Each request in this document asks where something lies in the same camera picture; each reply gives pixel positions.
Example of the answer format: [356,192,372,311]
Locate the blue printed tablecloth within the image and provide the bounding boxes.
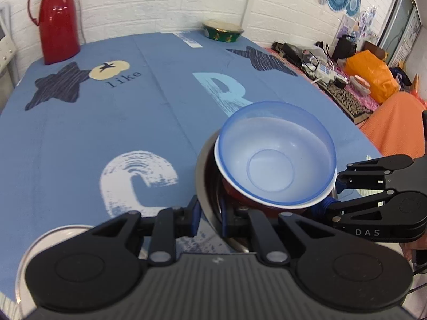
[1,32,379,298]

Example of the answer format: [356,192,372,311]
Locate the black bag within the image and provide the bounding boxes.
[331,35,357,62]

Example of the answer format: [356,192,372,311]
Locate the orange cloth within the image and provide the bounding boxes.
[361,92,425,158]

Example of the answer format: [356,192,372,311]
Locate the stainless steel bowl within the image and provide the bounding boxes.
[195,130,248,253]

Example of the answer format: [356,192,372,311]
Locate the orange bag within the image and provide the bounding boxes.
[345,50,400,104]

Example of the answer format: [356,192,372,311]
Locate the green gold decorated bowl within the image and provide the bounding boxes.
[202,19,244,43]

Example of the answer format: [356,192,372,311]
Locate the white plate dark rim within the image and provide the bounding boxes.
[15,224,148,320]

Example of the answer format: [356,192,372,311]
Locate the red thermos jug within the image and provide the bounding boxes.
[28,0,80,65]

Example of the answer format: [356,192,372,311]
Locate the blue translucent plastic bowl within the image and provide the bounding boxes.
[219,101,337,204]

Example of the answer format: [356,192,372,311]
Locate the white water dispenser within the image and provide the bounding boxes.
[1,2,19,87]

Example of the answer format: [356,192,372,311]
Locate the red white ceramic bowl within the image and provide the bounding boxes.
[213,137,337,212]

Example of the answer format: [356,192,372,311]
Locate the cluttered side table items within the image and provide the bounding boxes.
[269,42,378,125]

